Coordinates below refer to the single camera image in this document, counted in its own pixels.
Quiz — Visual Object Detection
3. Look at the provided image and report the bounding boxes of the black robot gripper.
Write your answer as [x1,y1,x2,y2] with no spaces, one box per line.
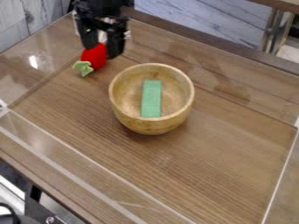
[73,0,135,60]

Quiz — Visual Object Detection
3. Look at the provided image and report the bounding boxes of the red plush fruit green leaves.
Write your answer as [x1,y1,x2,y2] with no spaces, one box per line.
[72,42,107,77]

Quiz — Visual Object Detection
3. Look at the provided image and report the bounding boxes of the wooden bowl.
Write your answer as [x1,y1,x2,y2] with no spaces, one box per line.
[108,63,195,135]

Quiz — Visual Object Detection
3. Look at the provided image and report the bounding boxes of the green rectangular block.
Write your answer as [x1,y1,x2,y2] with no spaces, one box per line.
[140,80,163,118]

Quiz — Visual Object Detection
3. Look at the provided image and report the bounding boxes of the clear acrylic corner bracket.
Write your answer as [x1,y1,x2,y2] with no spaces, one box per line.
[75,17,131,44]

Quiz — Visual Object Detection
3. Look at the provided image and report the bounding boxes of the metal table leg frame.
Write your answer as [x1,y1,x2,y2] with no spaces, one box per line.
[262,9,295,55]

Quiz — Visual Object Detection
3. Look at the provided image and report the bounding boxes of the black table leg bracket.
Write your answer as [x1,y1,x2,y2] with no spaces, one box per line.
[24,185,65,224]

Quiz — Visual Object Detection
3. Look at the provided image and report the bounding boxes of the black cable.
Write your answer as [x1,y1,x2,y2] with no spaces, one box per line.
[0,202,21,224]

